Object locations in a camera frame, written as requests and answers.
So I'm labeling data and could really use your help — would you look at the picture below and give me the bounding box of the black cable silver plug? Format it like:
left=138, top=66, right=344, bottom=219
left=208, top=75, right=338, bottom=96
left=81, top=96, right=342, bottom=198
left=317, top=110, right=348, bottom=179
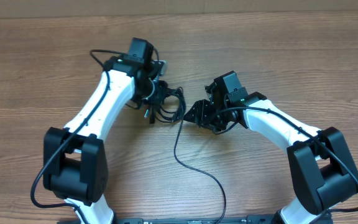
left=173, top=119, right=227, bottom=224

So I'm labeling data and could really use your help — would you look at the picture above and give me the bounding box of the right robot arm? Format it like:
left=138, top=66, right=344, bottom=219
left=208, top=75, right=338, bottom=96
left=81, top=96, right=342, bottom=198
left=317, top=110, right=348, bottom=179
left=184, top=71, right=358, bottom=223

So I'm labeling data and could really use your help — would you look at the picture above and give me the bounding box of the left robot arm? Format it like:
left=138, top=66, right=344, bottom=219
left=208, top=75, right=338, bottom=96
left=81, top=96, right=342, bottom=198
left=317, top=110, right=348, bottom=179
left=30, top=38, right=167, bottom=223

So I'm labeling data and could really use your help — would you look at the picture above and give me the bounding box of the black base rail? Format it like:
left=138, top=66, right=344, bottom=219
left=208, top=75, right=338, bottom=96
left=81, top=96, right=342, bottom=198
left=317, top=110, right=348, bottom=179
left=112, top=214, right=284, bottom=224

